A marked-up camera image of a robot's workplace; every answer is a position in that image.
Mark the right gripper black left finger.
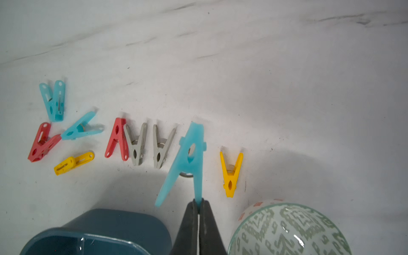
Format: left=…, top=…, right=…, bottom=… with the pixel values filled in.
left=170, top=200, right=198, bottom=255

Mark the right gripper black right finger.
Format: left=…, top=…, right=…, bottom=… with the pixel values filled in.
left=199, top=199, right=227, bottom=255

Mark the yellow clothespin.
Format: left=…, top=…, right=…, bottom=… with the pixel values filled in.
left=54, top=152, right=95, bottom=176
left=220, top=152, right=243, bottom=198

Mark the teal clothespin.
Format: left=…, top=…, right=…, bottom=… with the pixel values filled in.
left=155, top=122, right=207, bottom=207
left=39, top=80, right=65, bottom=122
left=61, top=111, right=104, bottom=140

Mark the teal plastic storage box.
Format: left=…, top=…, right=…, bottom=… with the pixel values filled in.
left=21, top=209, right=172, bottom=255

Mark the grey clothespin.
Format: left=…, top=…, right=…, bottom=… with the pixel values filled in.
left=153, top=124, right=176, bottom=169
left=124, top=122, right=148, bottom=166

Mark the red clothespin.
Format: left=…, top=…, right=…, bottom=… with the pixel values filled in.
left=105, top=118, right=129, bottom=161
left=28, top=122, right=62, bottom=162

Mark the green patterned ceramic bowl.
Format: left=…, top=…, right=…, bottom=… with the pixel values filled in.
left=227, top=199, right=352, bottom=255

